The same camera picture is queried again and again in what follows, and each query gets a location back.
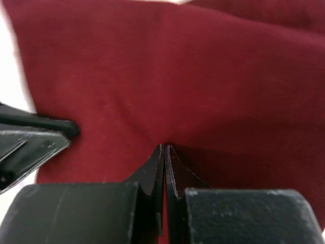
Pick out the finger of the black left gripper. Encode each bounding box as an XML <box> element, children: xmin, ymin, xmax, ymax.
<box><xmin>1</xmin><ymin>103</ymin><xmax>80</xmax><ymax>138</ymax></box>
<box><xmin>1</xmin><ymin>124</ymin><xmax>71</xmax><ymax>194</ymax></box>

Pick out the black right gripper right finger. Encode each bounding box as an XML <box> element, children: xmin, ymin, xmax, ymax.
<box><xmin>165</xmin><ymin>145</ymin><xmax>324</xmax><ymax>243</ymax></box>

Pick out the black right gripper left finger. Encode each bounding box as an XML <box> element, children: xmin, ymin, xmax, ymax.
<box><xmin>1</xmin><ymin>145</ymin><xmax>165</xmax><ymax>243</ymax></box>

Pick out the dark red t shirt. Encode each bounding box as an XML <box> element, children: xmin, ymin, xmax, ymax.
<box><xmin>3</xmin><ymin>1</ymin><xmax>324</xmax><ymax>227</ymax></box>

